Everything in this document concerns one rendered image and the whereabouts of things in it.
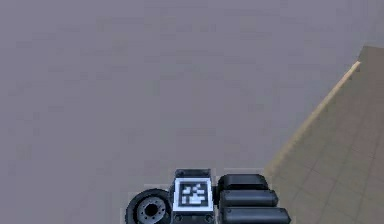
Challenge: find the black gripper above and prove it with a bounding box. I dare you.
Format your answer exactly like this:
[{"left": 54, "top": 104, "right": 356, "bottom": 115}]
[{"left": 124, "top": 188, "right": 174, "bottom": 224}]

